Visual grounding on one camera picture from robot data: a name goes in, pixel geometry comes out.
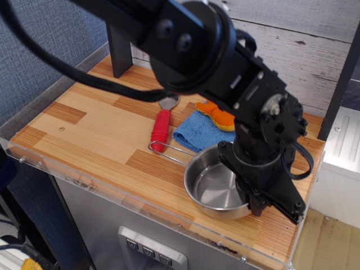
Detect white aluminium block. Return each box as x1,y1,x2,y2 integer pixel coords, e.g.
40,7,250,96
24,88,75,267
310,107,359,228

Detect red handled metal spoon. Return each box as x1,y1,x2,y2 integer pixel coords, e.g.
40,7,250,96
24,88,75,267
151,95,179,152

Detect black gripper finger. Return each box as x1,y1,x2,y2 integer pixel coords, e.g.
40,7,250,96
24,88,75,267
249,195,266,217
236,177,249,201

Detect stainless steel pot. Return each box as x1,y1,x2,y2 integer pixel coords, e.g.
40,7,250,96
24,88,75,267
148,141,251,220

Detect clear acrylic guard rail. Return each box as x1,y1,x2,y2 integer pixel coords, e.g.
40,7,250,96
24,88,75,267
0,136,296,270

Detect yellow black object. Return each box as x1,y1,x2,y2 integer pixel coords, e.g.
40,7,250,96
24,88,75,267
1,240,56,269

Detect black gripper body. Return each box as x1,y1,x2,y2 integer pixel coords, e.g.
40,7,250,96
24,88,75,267
217,141,306,224

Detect silver button panel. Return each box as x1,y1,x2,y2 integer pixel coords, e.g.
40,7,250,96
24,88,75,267
118,226,188,269

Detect black right vertical post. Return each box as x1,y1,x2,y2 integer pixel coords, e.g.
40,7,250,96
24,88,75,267
317,24,359,141

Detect black vertical post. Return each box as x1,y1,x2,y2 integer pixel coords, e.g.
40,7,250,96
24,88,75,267
317,24,359,141
106,23,133,78

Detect black left vertical post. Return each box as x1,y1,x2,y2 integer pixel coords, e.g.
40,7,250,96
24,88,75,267
106,23,133,78

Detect orange plush fish toy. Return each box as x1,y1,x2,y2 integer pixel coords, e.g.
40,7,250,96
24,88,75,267
195,101,235,132

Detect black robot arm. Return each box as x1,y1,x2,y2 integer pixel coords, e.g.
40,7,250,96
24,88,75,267
78,1,313,224

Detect stainless steel cabinet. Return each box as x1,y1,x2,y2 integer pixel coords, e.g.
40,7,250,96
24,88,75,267
55,178,255,269

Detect blue folded cloth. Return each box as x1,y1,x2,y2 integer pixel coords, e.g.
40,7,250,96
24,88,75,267
173,109,235,152

